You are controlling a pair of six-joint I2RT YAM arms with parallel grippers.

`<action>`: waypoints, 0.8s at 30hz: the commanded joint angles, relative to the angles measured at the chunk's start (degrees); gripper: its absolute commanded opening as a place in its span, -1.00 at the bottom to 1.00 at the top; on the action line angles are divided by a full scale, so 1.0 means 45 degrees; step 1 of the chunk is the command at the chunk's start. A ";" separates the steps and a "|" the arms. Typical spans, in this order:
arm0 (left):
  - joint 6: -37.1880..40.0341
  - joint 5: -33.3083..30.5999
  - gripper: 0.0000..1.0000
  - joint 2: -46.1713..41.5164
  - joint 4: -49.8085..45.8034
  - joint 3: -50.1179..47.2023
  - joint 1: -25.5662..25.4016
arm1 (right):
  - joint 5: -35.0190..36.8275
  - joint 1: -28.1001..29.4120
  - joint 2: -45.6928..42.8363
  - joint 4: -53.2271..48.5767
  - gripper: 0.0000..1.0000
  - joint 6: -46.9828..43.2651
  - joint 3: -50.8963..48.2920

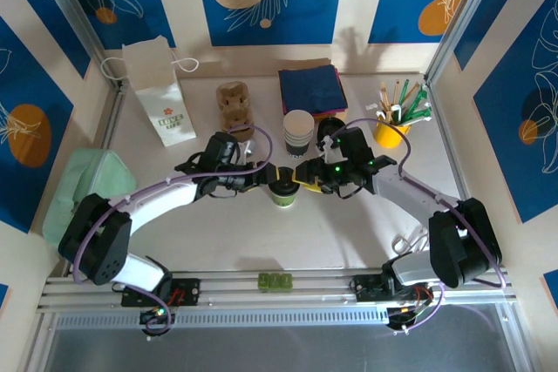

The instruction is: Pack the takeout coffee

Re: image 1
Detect white paper takeout bag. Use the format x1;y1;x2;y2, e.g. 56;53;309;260
100;38;201;148

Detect grey slotted cable duct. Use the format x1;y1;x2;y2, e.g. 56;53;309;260
55;305;391;330

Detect black cup lid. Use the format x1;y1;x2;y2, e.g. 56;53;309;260
270;166;302;195

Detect aluminium side rail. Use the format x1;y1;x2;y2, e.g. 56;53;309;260
428;78;493;267
100;78;130;152

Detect pink paper napkins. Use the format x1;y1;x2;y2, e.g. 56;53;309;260
312;105;350;118

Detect yellow holder cup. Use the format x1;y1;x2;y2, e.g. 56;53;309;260
374;118;412;150

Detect white wrapped straw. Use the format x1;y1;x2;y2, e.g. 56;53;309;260
377;104;405;124

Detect mint green zip bag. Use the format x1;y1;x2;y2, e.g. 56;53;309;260
43;148;138;252

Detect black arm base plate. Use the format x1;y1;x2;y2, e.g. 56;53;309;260
350;274;437;303
120;278;201;308

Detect green paper coffee cup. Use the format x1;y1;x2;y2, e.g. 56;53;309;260
268;180;302;210

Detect stack of paper cups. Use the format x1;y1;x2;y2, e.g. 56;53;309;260
282;109;316;159

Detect aluminium frame rails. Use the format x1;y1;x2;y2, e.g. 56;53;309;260
37;266;518;315

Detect grey metal sheet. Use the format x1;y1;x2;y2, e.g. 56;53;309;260
25;301;540;372

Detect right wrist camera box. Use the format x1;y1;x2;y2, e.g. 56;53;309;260
316;135;340;164

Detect stack of cardboard cup carriers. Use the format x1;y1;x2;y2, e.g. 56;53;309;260
215;80;256;138

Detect green button block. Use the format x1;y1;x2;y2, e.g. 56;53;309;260
257;272;293;294

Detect dark blue paper napkins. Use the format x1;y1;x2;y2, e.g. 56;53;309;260
277;64;349;114

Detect aluminium frame post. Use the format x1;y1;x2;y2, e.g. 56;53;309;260
425;0;502;85
32;0;128;91

